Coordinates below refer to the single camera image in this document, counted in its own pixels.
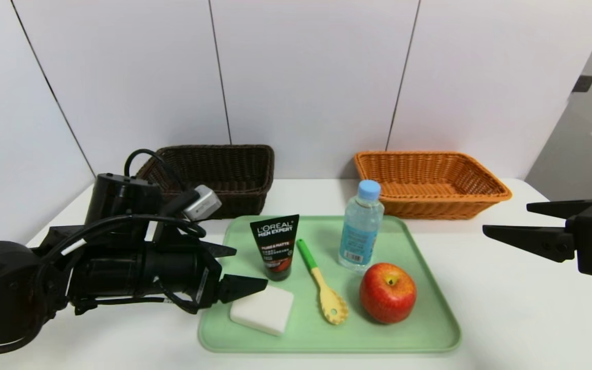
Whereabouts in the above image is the green handled pasta spoon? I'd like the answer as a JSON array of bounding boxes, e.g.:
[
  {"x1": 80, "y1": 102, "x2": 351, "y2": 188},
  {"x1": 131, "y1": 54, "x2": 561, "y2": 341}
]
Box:
[{"x1": 296, "y1": 238, "x2": 349, "y2": 325}]

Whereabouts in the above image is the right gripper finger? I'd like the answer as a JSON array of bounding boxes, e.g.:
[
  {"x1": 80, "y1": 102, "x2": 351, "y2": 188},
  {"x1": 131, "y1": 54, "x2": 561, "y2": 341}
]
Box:
[
  {"x1": 526, "y1": 199, "x2": 592, "y2": 219},
  {"x1": 482, "y1": 225, "x2": 576, "y2": 263}
]

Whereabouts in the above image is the red apple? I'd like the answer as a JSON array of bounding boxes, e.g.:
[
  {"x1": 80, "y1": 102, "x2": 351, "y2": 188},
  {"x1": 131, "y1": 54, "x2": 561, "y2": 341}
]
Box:
[{"x1": 360, "y1": 263, "x2": 417, "y2": 324}]

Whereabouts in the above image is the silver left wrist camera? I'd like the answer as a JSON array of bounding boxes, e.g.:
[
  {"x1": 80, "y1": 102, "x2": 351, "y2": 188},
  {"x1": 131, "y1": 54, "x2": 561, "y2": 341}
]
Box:
[{"x1": 183, "y1": 185, "x2": 223, "y2": 221}]

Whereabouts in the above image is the dark brown wicker basket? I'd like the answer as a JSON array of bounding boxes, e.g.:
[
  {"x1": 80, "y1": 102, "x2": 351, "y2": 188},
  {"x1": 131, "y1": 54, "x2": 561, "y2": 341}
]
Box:
[{"x1": 136, "y1": 144, "x2": 275, "y2": 219}]

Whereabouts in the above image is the white soap bar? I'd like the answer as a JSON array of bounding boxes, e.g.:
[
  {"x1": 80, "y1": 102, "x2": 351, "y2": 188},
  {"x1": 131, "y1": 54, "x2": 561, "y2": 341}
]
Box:
[{"x1": 230, "y1": 284, "x2": 294, "y2": 337}]

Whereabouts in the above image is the orange wicker basket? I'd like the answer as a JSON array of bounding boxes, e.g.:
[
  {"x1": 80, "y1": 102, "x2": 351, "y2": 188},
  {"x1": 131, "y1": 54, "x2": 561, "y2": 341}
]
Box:
[{"x1": 354, "y1": 151, "x2": 512, "y2": 220}]

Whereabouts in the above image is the light green plastic tray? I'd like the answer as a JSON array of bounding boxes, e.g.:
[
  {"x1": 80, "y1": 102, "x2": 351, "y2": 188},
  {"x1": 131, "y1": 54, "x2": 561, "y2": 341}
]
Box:
[{"x1": 197, "y1": 215, "x2": 462, "y2": 354}]

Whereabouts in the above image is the black cable with white tag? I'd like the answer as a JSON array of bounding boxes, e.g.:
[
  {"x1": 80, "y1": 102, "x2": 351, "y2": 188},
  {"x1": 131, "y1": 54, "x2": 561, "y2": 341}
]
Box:
[{"x1": 44, "y1": 214, "x2": 208, "y2": 263}]

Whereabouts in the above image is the black face wash tube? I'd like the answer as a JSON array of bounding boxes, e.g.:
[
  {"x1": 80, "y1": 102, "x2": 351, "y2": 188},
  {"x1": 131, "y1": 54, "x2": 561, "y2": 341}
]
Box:
[{"x1": 250, "y1": 214, "x2": 300, "y2": 281}]

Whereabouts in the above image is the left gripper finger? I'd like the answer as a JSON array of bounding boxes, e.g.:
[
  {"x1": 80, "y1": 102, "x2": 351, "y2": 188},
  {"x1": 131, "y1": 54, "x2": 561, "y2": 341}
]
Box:
[
  {"x1": 218, "y1": 273, "x2": 268, "y2": 304},
  {"x1": 199, "y1": 240, "x2": 237, "y2": 258}
]

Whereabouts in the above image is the clear water bottle blue cap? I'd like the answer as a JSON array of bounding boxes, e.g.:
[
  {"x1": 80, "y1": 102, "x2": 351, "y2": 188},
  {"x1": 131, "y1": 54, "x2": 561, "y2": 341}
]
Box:
[{"x1": 338, "y1": 179, "x2": 384, "y2": 271}]

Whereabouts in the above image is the black camera cable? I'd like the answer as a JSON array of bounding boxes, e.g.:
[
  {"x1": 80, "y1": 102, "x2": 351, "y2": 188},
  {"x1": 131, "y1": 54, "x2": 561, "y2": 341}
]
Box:
[{"x1": 124, "y1": 149, "x2": 199, "y2": 216}]

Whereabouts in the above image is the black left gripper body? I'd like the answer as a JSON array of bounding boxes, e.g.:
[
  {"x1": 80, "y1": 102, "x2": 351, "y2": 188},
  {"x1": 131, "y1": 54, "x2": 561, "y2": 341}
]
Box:
[{"x1": 141, "y1": 239, "x2": 223, "y2": 315}]

